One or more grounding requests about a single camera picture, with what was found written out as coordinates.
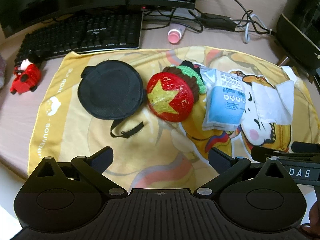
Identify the black power adapter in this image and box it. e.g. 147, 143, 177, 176
200, 12, 237, 32

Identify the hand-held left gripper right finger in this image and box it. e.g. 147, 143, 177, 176
196, 147, 293, 198

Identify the yellow printed cloth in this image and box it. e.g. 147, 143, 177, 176
27, 45, 320, 188

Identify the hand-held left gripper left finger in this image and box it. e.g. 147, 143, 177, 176
29, 146, 127, 198

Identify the black appliance with gold trim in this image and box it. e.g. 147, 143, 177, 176
275, 0, 320, 70

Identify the white cloth tag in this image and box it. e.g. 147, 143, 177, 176
281, 66, 299, 83

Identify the dark brown clothing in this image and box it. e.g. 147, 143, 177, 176
301, 200, 320, 240

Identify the pink capped small bottle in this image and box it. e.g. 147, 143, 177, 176
167, 24, 187, 44

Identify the red hat with yellow star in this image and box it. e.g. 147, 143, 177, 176
146, 72, 198, 123

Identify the red toy car with figure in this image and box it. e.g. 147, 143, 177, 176
10, 54, 42, 95

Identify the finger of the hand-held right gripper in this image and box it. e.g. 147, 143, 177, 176
251, 146, 320, 164
292, 141, 320, 153

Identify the black round pouch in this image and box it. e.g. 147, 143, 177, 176
77, 60, 145, 139

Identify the blue wet wipe packet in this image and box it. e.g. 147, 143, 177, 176
202, 67, 247, 132

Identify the grey cable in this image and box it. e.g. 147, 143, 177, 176
243, 14, 273, 43

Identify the white tissue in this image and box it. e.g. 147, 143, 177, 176
251, 80, 295, 125

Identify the black keyboard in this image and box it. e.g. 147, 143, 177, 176
14, 11, 144, 65

